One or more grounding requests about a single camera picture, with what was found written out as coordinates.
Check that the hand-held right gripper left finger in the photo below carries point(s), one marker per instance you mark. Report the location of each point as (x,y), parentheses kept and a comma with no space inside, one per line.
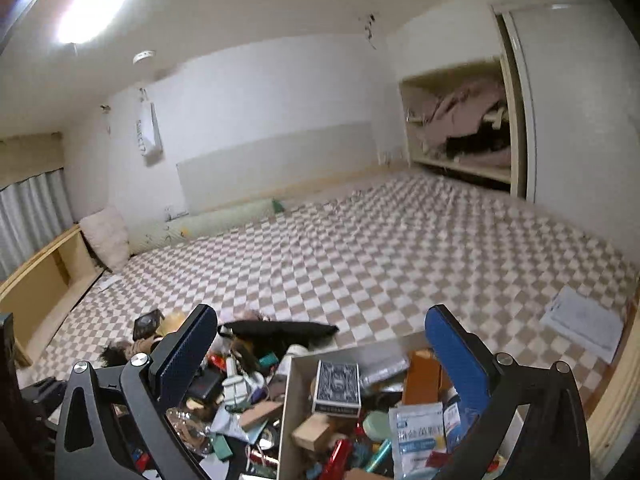
(187,345)

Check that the teal small box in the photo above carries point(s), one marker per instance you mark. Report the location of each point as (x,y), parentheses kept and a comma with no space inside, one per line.
(267,360)

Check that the white remote control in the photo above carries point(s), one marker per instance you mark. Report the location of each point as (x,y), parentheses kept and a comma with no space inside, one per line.
(107,282)

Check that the beige curtain valance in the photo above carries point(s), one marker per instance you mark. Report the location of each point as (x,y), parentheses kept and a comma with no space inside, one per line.
(25,155)

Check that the grey curtain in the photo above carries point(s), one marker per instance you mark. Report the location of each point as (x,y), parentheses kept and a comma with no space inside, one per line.
(30,220)

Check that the black small box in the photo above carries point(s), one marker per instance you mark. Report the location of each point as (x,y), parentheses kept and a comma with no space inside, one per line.
(147,325)

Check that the green round case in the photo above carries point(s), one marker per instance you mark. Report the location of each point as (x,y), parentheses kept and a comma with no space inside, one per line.
(372,425)

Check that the pinkish wooden block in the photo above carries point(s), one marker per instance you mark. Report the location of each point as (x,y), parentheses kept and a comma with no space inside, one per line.
(260,415)

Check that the wooden bedside shelf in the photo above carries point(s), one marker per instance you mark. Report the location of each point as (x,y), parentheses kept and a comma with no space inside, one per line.
(45,270)

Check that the green bolster pillow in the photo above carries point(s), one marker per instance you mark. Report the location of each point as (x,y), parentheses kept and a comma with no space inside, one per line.
(215,220)

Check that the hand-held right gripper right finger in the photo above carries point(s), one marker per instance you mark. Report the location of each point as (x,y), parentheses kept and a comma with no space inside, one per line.
(457,355)

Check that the white sliding door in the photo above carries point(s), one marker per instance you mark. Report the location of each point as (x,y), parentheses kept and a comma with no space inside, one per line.
(575,100)

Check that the black fabric pouch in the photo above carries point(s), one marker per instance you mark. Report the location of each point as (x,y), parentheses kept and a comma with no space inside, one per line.
(280,332)

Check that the wooden bed frame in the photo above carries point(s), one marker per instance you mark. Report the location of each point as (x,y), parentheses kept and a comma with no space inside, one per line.
(617,400)

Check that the white storage box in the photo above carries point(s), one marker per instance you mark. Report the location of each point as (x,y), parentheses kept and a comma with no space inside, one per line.
(287,410)

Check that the white headboard panel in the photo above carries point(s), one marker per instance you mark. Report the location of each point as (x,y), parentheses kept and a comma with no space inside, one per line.
(275,165)

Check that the wooden wardrobe shelf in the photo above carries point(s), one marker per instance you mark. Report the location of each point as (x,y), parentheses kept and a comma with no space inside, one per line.
(407,125)

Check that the clear plastic case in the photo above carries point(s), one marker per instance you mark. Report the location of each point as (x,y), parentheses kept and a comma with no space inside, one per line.
(385,367)

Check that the pile of clothes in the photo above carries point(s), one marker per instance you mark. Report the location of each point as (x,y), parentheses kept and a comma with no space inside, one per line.
(460,120)

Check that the white plastic device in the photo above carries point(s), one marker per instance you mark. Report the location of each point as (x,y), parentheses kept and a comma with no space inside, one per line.
(235,390)

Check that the teal lighter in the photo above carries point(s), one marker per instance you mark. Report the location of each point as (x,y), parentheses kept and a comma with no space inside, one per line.
(380,455)

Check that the white paper bag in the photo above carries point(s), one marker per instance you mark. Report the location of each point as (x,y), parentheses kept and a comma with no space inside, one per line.
(147,135)

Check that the white blue medicine sachet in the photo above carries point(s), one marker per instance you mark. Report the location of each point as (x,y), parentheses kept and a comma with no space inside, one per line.
(415,435)

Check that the checkered bedsheet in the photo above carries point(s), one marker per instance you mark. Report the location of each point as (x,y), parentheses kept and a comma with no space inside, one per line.
(400,250)

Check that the white fluffy pillow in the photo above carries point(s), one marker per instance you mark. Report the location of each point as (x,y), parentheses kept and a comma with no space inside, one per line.
(105,240)

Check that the black feather toy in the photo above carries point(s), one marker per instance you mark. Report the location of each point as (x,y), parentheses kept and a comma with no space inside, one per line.
(112,355)

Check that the black square box red dot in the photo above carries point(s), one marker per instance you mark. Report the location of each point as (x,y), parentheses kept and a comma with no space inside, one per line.
(205,387)

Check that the white cap bottle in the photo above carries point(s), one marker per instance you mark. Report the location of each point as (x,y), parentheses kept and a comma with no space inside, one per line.
(295,355)

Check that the red metallic lighter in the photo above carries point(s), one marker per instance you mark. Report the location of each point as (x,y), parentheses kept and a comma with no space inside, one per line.
(337,460)

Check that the yellow plastic item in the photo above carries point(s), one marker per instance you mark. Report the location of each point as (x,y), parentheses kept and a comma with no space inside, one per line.
(174,321)

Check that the playing card box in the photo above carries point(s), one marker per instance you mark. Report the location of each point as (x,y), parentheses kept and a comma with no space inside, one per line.
(337,385)

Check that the light wooden block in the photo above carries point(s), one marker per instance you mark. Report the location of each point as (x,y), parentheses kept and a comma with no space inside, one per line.
(310,432)

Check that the white smoke detector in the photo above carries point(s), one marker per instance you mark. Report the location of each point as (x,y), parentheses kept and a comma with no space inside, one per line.
(144,56)

